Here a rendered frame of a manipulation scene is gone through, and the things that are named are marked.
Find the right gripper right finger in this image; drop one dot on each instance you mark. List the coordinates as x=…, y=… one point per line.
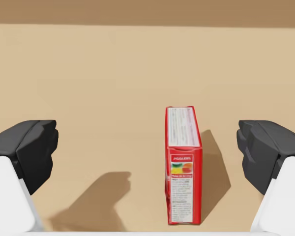
x=268, y=157

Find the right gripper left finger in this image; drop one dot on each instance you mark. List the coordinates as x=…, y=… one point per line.
x=27, y=157

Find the red and white carton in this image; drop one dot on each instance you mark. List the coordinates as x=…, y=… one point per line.
x=183, y=169

